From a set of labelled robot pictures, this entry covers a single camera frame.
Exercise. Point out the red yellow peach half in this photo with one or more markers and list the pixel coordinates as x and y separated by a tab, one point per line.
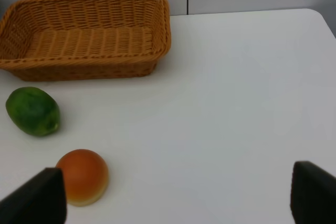
86	176

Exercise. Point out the orange wicker basket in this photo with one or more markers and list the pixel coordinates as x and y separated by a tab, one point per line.
61	40

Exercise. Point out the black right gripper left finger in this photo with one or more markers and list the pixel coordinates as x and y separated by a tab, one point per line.
42	200

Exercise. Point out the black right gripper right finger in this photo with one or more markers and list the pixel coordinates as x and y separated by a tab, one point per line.
312	198

